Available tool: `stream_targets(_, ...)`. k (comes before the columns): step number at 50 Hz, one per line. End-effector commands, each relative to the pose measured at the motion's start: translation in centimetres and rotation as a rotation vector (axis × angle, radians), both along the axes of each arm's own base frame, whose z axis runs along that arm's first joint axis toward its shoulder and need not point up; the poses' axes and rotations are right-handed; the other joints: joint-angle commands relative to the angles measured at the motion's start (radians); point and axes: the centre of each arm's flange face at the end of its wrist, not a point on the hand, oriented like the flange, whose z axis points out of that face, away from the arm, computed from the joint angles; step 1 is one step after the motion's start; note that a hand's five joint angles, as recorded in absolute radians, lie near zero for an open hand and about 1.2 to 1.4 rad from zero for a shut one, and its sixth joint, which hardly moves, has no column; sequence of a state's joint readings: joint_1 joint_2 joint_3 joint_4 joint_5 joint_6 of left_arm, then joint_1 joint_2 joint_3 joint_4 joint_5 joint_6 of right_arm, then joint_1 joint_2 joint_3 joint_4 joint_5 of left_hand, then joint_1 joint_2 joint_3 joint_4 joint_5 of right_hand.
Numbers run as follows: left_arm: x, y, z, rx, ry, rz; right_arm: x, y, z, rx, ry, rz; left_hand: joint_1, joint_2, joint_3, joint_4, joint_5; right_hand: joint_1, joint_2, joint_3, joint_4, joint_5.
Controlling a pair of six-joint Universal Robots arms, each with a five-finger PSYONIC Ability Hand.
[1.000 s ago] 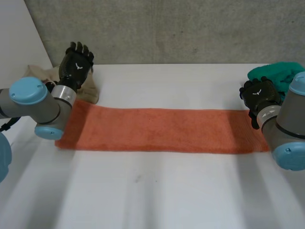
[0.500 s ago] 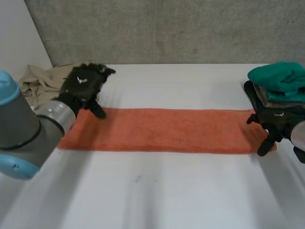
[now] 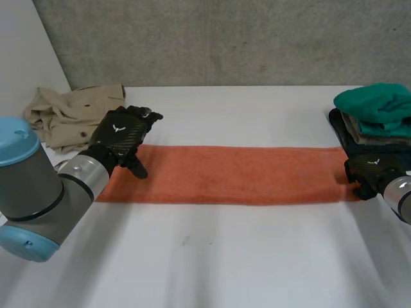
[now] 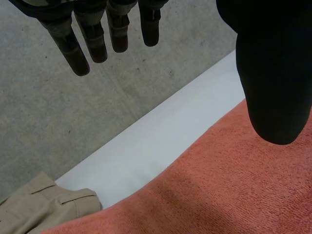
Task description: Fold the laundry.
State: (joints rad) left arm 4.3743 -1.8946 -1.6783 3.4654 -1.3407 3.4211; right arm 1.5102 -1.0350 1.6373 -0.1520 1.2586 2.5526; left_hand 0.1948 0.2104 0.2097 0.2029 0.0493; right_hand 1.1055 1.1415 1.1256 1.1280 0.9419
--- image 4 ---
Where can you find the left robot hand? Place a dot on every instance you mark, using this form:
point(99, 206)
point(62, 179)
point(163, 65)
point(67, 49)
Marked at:
point(273, 73)

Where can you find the beige shorts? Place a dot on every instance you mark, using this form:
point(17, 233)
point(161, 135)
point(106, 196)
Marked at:
point(41, 207)

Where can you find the coral towel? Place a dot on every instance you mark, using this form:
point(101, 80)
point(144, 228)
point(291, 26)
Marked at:
point(219, 185)

